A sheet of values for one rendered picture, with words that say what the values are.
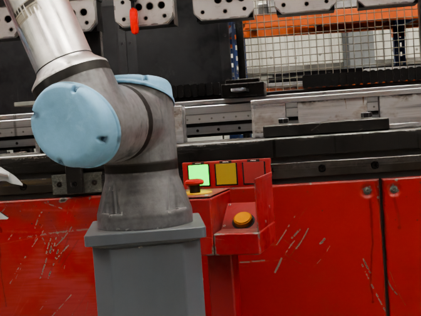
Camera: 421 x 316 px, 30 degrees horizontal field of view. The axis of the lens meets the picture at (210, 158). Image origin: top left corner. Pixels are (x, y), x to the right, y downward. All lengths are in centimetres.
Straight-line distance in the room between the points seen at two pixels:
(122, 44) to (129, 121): 148
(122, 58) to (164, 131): 138
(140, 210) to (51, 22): 30
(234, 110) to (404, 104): 51
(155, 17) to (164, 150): 84
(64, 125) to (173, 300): 32
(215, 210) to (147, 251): 44
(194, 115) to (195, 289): 110
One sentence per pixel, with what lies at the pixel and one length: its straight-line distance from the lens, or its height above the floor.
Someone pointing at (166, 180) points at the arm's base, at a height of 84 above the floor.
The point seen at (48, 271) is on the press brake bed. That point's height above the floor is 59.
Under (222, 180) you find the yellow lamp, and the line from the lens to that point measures 171.
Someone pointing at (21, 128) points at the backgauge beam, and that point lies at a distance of 238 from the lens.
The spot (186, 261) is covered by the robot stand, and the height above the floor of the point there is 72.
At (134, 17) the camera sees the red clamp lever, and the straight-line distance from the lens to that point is 197.
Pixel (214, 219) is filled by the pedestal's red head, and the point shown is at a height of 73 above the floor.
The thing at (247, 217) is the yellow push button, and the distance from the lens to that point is 161.
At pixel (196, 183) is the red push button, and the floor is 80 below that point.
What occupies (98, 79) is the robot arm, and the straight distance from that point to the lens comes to 109.
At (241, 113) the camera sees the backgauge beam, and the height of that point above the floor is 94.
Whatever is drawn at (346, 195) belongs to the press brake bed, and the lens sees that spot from 185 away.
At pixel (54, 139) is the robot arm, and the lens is 108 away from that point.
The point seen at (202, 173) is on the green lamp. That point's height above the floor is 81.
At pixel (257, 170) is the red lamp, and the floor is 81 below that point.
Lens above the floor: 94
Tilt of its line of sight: 3 degrees down
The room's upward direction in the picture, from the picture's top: 4 degrees counter-clockwise
